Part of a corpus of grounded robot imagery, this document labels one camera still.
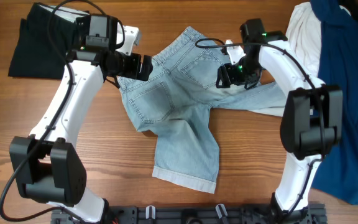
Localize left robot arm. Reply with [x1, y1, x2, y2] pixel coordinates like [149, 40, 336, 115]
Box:
[9, 14, 153, 223]

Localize right black cable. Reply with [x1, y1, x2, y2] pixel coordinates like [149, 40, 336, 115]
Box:
[194, 37, 328, 215]

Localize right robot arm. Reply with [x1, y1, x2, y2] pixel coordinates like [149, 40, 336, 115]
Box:
[216, 19, 342, 223]

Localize white shirt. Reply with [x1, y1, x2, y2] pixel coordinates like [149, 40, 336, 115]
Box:
[286, 1, 321, 77]

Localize folded black trousers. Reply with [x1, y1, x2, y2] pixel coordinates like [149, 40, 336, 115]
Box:
[8, 3, 88, 80]

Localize left black cable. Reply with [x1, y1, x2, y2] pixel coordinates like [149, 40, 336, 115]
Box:
[0, 0, 126, 222]

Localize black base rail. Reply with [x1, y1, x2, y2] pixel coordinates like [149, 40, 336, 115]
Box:
[50, 204, 328, 224]

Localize dark blue shirt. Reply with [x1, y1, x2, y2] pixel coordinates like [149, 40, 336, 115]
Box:
[311, 0, 358, 205]

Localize light blue denim shorts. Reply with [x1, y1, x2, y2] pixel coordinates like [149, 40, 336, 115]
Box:
[118, 27, 286, 194]

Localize black cable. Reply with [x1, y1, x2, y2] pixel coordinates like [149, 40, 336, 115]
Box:
[194, 37, 328, 215]
[0, 0, 126, 222]

